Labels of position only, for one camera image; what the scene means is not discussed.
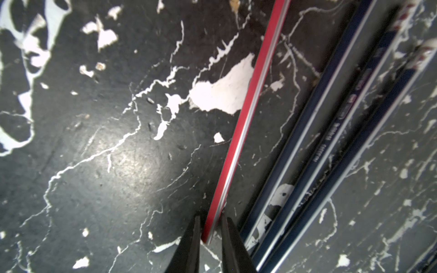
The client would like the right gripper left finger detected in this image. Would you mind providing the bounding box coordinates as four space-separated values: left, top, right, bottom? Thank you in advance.
165 215 201 273

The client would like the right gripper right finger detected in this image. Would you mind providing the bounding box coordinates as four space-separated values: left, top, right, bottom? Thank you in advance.
221 216 257 273

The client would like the red pencil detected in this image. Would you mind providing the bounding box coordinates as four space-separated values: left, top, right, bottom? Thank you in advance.
201 1 291 244

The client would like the dark blue pencil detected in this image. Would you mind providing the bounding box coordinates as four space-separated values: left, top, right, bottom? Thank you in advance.
253 1 420 271
241 1 376 249
259 38 437 273

